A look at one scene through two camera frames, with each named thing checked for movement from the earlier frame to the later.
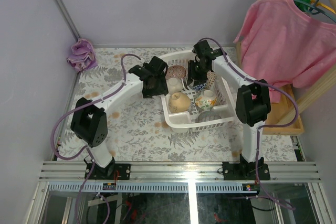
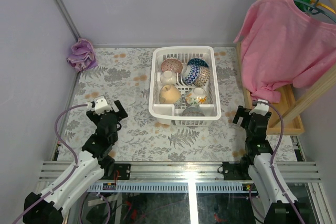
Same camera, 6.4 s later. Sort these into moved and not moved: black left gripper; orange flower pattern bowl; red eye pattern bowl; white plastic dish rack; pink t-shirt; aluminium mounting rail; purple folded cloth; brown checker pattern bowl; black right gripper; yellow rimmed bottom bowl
Moved: white plastic dish rack; brown checker pattern bowl; black right gripper; black left gripper; orange flower pattern bowl; yellow rimmed bottom bowl; red eye pattern bowl
Not moved: aluminium mounting rail; purple folded cloth; pink t-shirt
